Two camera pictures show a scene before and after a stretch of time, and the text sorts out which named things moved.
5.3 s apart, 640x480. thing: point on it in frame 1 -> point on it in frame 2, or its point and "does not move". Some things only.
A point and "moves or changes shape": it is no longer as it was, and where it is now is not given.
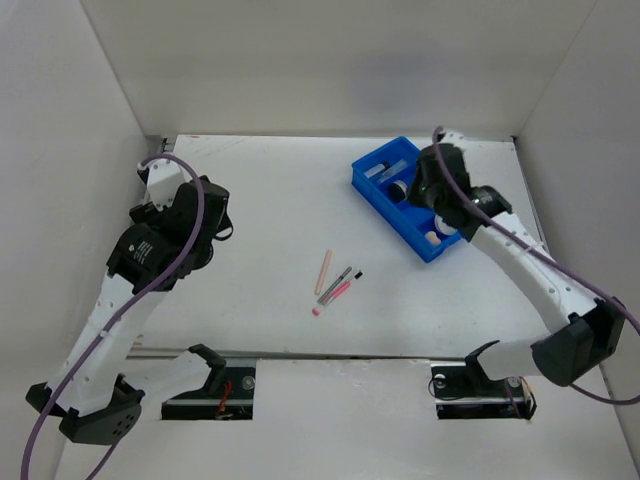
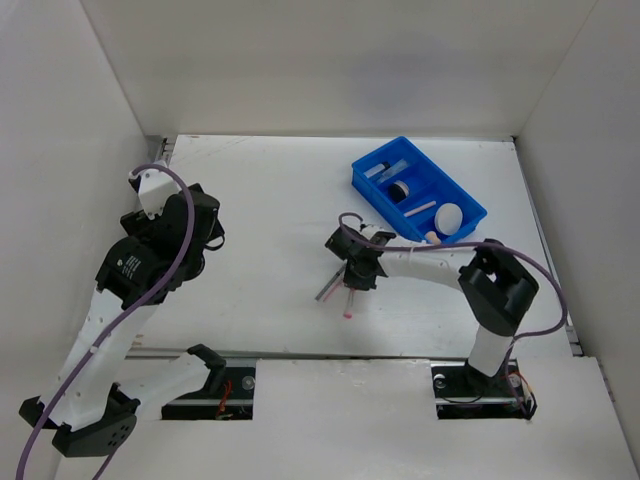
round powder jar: x=398 y=191 does not move
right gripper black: x=414 y=193 -> x=362 y=283
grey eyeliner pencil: x=334 y=284 moves or changes shape
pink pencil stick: x=323 y=272 -> x=430 y=204
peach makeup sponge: x=432 y=238 does not move
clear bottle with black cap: x=376 y=169 does not move
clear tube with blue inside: x=397 y=167 does not move
